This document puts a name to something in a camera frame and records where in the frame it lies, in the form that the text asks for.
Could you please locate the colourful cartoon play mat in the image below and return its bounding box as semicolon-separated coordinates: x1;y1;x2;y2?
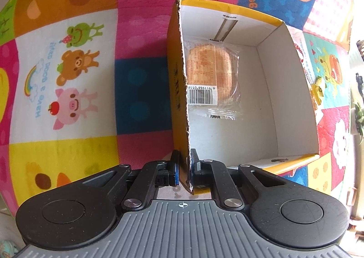
0;0;356;219

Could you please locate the green potted plant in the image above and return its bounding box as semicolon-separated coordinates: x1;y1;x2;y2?
351;96;364;137

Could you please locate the round pastry in clear packet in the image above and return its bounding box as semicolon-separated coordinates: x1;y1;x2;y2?
185;38;241;120

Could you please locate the yellow cardboard box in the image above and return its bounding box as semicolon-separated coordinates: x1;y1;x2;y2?
166;0;321;196

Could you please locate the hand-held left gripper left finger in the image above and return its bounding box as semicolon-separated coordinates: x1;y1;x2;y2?
82;150;182;211

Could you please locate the yellow cheese stick packet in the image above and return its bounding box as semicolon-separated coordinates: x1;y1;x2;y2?
310;76;325;105

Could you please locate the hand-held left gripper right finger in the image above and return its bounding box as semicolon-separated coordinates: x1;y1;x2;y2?
190;148;285;209

